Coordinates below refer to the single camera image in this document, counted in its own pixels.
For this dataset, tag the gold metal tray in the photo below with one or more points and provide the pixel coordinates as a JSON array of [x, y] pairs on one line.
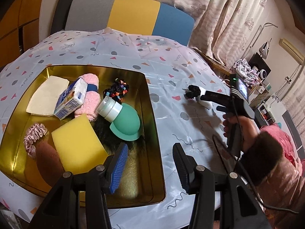
[[147, 124]]

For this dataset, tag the white shelf unit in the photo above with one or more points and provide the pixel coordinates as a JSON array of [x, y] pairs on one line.
[[271, 107]]

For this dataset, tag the garment steamer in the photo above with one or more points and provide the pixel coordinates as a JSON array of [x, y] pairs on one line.
[[265, 49]]

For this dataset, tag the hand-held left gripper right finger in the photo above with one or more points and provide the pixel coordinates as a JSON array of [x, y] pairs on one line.
[[181, 169]]

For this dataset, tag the wooden bench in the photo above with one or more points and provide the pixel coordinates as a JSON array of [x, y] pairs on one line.
[[214, 64]]

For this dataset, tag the cream folded cloth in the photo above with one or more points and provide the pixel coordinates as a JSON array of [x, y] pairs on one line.
[[43, 97]]

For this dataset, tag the pink rolled towel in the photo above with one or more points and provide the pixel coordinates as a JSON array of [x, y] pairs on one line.
[[89, 101]]

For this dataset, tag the pink blanket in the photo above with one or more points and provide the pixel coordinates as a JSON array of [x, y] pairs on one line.
[[286, 138]]

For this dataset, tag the green bowl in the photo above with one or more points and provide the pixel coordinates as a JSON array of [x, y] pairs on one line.
[[126, 124]]

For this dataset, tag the wall air conditioner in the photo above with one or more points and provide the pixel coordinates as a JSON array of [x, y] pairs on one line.
[[292, 50]]

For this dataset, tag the grey yellow blue chair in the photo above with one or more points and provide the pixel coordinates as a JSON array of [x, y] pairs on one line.
[[135, 12]]

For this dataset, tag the person's right forearm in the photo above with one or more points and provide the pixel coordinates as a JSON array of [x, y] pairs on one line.
[[264, 157]]

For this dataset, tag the yellow sponge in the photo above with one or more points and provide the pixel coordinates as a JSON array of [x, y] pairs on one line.
[[76, 143]]

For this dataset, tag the orange wooden cabinet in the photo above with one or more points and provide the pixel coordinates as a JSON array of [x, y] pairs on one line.
[[21, 16]]

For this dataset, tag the pink patterned curtain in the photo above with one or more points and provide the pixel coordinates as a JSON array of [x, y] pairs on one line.
[[226, 16]]

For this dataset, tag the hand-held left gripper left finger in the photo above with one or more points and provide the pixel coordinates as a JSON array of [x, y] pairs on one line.
[[119, 169]]

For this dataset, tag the pile of clothes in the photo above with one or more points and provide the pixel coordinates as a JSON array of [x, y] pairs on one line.
[[245, 71]]

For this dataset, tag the white jar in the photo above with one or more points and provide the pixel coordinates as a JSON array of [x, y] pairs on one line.
[[108, 108]]

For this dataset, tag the pink scrunchie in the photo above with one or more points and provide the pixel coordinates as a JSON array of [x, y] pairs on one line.
[[33, 136]]

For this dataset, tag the person's right hand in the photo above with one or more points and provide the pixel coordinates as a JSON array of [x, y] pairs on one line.
[[249, 131]]

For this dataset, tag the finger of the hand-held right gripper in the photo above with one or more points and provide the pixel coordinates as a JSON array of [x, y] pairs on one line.
[[216, 97]]

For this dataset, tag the brown egg-shaped sponge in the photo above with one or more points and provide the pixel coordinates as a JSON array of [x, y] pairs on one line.
[[47, 162]]

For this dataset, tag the patterned light blue tablecloth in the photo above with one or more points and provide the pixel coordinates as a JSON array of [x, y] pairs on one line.
[[178, 76]]

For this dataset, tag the white and blue carton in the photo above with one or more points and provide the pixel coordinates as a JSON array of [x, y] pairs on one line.
[[69, 102]]

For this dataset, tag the small white object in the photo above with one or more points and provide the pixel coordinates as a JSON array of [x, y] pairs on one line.
[[206, 103]]

